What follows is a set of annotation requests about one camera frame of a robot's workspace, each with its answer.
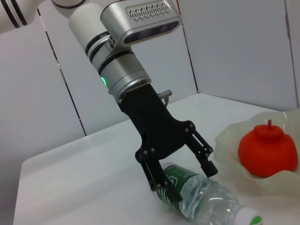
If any green label water bottle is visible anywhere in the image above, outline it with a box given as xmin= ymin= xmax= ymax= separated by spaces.
xmin=153 ymin=162 xmax=263 ymax=225

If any pale green glass fruit plate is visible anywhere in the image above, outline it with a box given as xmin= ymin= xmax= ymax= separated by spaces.
xmin=214 ymin=110 xmax=300 ymax=202

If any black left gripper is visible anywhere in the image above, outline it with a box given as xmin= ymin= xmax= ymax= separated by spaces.
xmin=118 ymin=83 xmax=219 ymax=204

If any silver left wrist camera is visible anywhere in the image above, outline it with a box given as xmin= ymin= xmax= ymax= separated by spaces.
xmin=100 ymin=0 xmax=183 ymax=47

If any red-orange toy orange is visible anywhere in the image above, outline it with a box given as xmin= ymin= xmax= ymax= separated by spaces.
xmin=238 ymin=119 xmax=299 ymax=178

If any left gripper connector cable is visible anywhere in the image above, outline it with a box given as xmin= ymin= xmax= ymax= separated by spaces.
xmin=157 ymin=90 xmax=173 ymax=105

